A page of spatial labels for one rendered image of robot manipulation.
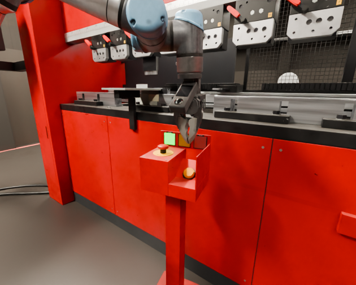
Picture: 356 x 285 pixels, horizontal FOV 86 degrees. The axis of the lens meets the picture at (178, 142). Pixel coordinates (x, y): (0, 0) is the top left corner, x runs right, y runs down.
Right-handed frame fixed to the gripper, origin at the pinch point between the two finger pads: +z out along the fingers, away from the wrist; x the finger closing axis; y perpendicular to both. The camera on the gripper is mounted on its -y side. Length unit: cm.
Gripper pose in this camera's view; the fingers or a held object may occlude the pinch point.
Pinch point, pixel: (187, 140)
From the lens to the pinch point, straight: 61.0
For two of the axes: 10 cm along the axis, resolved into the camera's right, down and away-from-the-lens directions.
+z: 0.3, 9.4, 3.4
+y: 4.0, -3.2, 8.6
